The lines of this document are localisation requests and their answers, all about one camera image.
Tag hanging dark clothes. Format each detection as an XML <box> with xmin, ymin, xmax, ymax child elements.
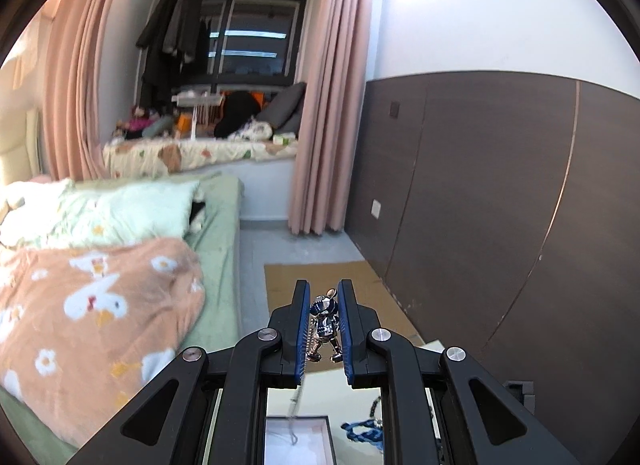
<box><xmin>136</xmin><ymin>0</ymin><xmax>202</xmax><ymax>113</ymax></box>

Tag white wall socket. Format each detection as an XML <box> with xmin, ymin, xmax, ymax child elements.
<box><xmin>371</xmin><ymin>199</ymin><xmax>382</xmax><ymax>219</ymax></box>

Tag pink curtain right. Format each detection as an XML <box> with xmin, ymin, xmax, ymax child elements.
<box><xmin>288</xmin><ymin>0</ymin><xmax>372</xmax><ymax>235</ymax></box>

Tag dark window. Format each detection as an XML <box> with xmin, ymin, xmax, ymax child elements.
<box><xmin>183</xmin><ymin>0</ymin><xmax>307</xmax><ymax>87</ymax></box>

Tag black jewelry box white interior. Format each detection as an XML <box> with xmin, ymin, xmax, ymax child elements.
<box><xmin>264</xmin><ymin>416</ymin><xmax>336</xmax><ymax>465</ymax></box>

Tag grey pillow on window seat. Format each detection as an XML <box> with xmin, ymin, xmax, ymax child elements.
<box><xmin>255</xmin><ymin>81</ymin><xmax>307</xmax><ymax>131</ymax></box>

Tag blue bead bracelet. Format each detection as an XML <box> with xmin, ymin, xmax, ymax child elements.
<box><xmin>339</xmin><ymin>417</ymin><xmax>385</xmax><ymax>453</ymax></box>

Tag floral window seat cushion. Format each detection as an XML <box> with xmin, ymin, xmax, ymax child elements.
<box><xmin>103</xmin><ymin>136</ymin><xmax>298</xmax><ymax>178</ymax></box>

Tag flattened brown cardboard sheet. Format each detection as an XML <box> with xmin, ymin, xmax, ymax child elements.
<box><xmin>262</xmin><ymin>260</ymin><xmax>426</xmax><ymax>374</ymax></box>

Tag pink curtain left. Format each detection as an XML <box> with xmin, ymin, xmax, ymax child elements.
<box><xmin>42</xmin><ymin>0</ymin><xmax>113</xmax><ymax>181</ymax></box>

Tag orange floral fleece blanket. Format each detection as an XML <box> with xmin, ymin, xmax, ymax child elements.
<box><xmin>1</xmin><ymin>239</ymin><xmax>205</xmax><ymax>447</ymax></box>

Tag green bed mattress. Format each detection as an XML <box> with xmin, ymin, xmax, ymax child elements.
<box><xmin>1</xmin><ymin>173</ymin><xmax>242</xmax><ymax>464</ymax></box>

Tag light green floral pillow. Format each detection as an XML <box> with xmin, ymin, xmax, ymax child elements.
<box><xmin>1</xmin><ymin>179</ymin><xmax>200</xmax><ymax>248</ymax></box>

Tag dark wall switch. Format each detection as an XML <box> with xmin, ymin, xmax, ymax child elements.
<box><xmin>390</xmin><ymin>101</ymin><xmax>400</xmax><ymax>119</ymax></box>

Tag pink curtain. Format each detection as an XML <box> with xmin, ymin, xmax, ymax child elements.
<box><xmin>288</xmin><ymin>0</ymin><xmax>372</xmax><ymax>235</ymax></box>
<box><xmin>42</xmin><ymin>0</ymin><xmax>113</xmax><ymax>181</ymax></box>

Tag small white folding table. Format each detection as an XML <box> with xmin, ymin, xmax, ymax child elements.
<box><xmin>171</xmin><ymin>91</ymin><xmax>224</xmax><ymax>140</ymax></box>

